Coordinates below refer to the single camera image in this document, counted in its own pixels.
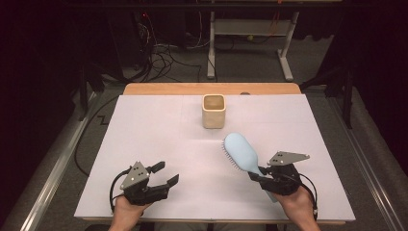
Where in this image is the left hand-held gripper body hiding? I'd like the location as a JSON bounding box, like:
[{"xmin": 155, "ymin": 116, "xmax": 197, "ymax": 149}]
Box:
[{"xmin": 119, "ymin": 161, "xmax": 171, "ymax": 207}]

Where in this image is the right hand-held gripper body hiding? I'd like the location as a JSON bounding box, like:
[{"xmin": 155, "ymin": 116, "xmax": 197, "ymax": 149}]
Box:
[{"xmin": 256, "ymin": 150, "xmax": 311, "ymax": 196}]

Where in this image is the light blue hairbrush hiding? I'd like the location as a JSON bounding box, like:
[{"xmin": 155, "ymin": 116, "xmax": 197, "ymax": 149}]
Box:
[{"xmin": 220, "ymin": 132, "xmax": 279, "ymax": 204}]

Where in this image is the beige square cup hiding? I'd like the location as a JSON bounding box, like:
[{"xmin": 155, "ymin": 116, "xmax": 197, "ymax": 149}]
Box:
[{"xmin": 201, "ymin": 93, "xmax": 227, "ymax": 130}]

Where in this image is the person's left hand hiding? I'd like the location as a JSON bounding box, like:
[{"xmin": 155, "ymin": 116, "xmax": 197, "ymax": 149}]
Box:
[{"xmin": 110, "ymin": 193, "xmax": 152, "ymax": 225}]

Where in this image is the person's right hand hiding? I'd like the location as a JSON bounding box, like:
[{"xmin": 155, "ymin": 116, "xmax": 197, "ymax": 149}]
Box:
[{"xmin": 272, "ymin": 184, "xmax": 318, "ymax": 223}]

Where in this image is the white table sheet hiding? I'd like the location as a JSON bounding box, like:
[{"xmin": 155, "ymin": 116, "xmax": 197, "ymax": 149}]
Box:
[{"xmin": 74, "ymin": 93, "xmax": 356, "ymax": 222}]

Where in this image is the black metal stand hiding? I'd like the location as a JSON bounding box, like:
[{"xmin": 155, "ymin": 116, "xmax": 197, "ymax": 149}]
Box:
[
  {"xmin": 78, "ymin": 64, "xmax": 105, "ymax": 121},
  {"xmin": 301, "ymin": 64, "xmax": 355, "ymax": 129}
]

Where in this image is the black computer tower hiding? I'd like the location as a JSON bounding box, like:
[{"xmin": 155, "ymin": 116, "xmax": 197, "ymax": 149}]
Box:
[{"xmin": 107, "ymin": 11, "xmax": 153, "ymax": 81}]

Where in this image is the left hand-held gripper cable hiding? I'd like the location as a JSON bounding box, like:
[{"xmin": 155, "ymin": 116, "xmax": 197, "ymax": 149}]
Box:
[{"xmin": 109, "ymin": 167, "xmax": 133, "ymax": 214}]

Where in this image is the hand-held gripper cable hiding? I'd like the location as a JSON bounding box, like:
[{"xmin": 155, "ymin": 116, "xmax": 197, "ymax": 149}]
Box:
[
  {"xmin": 290, "ymin": 172, "xmax": 319, "ymax": 221},
  {"xmin": 109, "ymin": 167, "xmax": 133, "ymax": 214}
]

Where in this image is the right hand-held gripper cable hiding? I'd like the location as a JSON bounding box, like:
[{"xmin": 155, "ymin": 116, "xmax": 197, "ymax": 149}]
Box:
[{"xmin": 290, "ymin": 172, "xmax": 319, "ymax": 221}]

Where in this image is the black floor cable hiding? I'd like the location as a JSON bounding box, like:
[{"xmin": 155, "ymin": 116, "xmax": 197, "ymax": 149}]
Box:
[{"xmin": 74, "ymin": 95, "xmax": 120, "ymax": 177}]

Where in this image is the aluminium floor rail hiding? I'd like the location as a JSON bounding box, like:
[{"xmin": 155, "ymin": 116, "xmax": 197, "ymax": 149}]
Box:
[
  {"xmin": 325, "ymin": 94, "xmax": 408, "ymax": 231},
  {"xmin": 18, "ymin": 90, "xmax": 99, "ymax": 231}
]

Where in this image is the tangle of floor cables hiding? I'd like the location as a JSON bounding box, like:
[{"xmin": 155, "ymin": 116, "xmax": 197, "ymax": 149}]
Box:
[{"xmin": 138, "ymin": 13, "xmax": 203, "ymax": 83}]

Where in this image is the white metal desk frame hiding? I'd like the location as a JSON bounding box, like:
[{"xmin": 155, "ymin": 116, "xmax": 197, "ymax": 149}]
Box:
[{"xmin": 206, "ymin": 0, "xmax": 301, "ymax": 82}]

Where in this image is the orange cable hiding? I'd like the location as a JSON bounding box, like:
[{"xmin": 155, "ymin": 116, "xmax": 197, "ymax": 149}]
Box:
[{"xmin": 268, "ymin": 0, "xmax": 283, "ymax": 37}]

